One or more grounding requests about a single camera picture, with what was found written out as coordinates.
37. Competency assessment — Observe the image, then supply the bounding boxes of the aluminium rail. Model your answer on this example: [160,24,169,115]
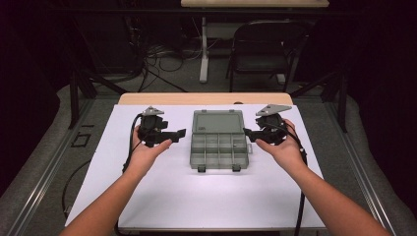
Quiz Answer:
[323,101,398,236]
[6,97,96,236]

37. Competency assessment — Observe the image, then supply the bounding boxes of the thin black cable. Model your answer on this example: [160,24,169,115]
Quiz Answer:
[61,159,92,219]

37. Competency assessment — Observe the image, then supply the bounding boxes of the black metal frame stand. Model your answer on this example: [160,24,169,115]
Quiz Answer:
[67,62,129,130]
[289,65,349,134]

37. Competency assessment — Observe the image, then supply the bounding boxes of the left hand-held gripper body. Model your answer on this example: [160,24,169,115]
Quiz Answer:
[137,105,166,148]

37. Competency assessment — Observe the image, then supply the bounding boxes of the left hand-held gripper cable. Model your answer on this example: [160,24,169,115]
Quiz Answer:
[113,112,146,236]

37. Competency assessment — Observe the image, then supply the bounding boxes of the hand-held gripper cable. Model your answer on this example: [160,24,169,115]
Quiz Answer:
[262,121,309,236]
[113,112,146,236]

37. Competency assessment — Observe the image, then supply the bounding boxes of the tangle of black cables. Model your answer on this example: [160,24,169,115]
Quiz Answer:
[124,16,205,93]

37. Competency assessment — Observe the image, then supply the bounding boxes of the person's right hand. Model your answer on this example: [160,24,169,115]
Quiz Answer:
[255,119,308,171]

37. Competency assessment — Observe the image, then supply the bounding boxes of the right hand-held gripper cable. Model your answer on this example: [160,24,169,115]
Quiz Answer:
[262,121,309,236]

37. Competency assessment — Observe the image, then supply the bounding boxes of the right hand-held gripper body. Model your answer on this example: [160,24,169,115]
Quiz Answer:
[255,103,293,146]

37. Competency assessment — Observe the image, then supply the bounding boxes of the person's left hand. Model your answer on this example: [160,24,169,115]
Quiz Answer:
[126,126,173,178]

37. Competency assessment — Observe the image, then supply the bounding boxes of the grey plastic compartment box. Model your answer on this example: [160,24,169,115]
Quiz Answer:
[189,109,254,173]

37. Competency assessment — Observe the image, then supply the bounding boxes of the white board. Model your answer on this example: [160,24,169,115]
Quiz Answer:
[64,103,325,230]

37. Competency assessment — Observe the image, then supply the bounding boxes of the wooden table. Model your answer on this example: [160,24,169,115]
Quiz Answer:
[117,91,294,106]

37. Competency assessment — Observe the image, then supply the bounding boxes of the black folding chair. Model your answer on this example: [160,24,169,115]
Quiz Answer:
[225,20,311,93]

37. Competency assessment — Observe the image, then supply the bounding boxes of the wooden desk with white legs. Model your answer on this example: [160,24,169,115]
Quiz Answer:
[180,0,330,85]

